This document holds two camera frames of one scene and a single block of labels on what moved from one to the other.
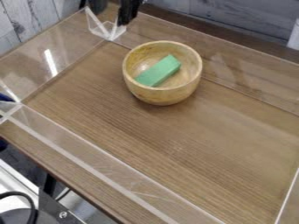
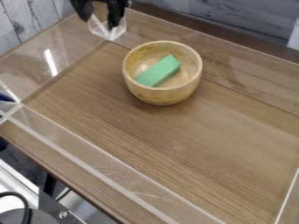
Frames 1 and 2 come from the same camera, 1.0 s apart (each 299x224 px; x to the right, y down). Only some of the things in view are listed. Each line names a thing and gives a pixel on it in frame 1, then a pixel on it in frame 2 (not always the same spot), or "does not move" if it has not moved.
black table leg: [49, 187] does not move
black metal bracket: [52, 206] does not move
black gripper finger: [97, 5] to [83, 8]
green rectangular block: [162, 69] does not move
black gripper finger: [127, 11] to [116, 10]
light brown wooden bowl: [176, 86] does not move
